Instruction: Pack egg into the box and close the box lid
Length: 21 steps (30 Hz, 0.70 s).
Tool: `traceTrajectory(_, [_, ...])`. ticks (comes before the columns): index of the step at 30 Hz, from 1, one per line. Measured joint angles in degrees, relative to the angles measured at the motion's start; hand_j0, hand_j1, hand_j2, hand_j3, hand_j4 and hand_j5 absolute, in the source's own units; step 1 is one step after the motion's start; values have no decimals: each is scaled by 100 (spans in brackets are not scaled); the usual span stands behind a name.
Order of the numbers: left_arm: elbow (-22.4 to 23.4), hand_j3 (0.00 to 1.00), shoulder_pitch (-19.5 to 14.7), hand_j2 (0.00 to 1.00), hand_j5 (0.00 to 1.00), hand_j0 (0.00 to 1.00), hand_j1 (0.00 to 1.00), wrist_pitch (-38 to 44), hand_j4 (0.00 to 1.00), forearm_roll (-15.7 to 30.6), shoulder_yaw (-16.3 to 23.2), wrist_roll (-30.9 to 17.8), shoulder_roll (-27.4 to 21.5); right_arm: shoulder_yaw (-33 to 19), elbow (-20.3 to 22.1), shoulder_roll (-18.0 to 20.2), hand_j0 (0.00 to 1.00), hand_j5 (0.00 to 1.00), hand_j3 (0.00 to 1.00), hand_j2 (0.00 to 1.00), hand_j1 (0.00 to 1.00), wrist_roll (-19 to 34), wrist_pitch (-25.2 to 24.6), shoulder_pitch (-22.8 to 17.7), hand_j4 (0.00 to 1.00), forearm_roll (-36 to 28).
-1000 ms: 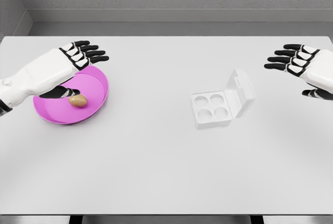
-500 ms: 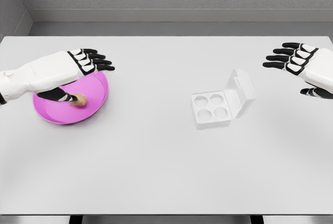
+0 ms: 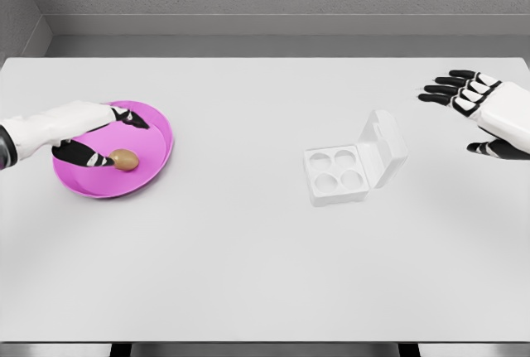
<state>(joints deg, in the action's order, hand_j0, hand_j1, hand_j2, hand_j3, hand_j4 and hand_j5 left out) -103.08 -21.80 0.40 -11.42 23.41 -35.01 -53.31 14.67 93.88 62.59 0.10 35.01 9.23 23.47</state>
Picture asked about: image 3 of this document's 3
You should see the white egg box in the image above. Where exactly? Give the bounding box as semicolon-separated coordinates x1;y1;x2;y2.
304;109;409;209

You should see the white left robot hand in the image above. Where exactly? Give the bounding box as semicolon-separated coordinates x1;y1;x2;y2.
42;100;151;168

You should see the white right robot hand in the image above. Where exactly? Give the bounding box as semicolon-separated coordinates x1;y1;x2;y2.
417;69;530;162

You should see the pink round plate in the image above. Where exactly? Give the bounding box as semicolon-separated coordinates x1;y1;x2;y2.
51;100;174;200

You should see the brown egg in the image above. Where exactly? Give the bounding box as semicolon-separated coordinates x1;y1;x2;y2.
108;148;140;172

